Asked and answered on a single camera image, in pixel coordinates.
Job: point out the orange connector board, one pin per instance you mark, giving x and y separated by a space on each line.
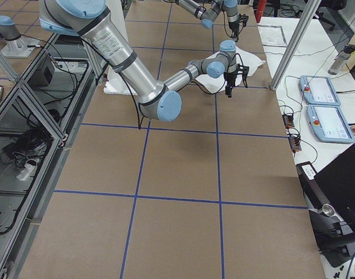
288 120
294 142

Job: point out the lower orange connector board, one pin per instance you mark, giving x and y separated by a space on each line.
294 142

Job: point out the upper blue teach pendant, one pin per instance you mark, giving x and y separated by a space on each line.
318 90

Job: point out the aluminium frame post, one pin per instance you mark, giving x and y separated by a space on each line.
297 36

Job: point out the aluminium side frame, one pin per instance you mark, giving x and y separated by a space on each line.
43 99

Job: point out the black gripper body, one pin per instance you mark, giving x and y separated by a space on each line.
230 77
233 28

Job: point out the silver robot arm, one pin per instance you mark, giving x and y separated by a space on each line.
207 17
156 99

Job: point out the grey water bottle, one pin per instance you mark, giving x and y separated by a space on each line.
341 59

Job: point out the lower blue teach pendant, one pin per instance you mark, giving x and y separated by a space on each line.
329 124

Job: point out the white paper sheet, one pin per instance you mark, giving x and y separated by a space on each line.
272 35

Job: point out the red fire extinguisher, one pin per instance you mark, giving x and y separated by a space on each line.
260 10

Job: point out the upper orange connector board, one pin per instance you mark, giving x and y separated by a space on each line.
288 120

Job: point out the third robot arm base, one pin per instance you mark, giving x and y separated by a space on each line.
17 46

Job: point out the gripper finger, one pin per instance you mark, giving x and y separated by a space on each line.
228 89

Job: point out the white power strip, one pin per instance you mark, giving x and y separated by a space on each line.
25 173

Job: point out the blue teach pendant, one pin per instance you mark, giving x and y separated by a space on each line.
329 124
318 90

